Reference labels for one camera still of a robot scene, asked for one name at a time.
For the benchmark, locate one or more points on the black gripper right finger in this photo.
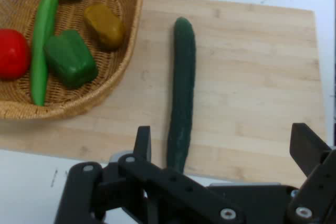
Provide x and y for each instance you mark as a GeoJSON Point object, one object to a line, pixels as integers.
{"type": "Point", "coordinates": [312, 155]}

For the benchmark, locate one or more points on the green toy bell pepper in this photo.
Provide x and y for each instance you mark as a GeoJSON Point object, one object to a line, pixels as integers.
{"type": "Point", "coordinates": [71, 58]}

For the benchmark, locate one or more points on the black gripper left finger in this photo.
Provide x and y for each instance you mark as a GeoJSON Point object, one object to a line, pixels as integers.
{"type": "Point", "coordinates": [168, 182]}

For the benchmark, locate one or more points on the yellow-brown toy potato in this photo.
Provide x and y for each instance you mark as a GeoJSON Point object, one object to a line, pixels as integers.
{"type": "Point", "coordinates": [105, 26]}

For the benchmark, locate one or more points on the bamboo cutting board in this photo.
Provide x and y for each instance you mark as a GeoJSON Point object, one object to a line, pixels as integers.
{"type": "Point", "coordinates": [236, 90]}

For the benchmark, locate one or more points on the long dark green cucumber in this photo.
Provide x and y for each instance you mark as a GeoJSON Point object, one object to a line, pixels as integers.
{"type": "Point", "coordinates": [182, 87]}

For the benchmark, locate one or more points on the red toy tomato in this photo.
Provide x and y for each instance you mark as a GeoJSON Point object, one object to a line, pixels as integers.
{"type": "Point", "coordinates": [11, 53]}

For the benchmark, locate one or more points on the long light green chili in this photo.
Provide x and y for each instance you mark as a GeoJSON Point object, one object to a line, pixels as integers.
{"type": "Point", "coordinates": [40, 51]}

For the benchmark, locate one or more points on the woven wicker basket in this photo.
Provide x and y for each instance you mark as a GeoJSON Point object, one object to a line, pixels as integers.
{"type": "Point", "coordinates": [110, 77]}

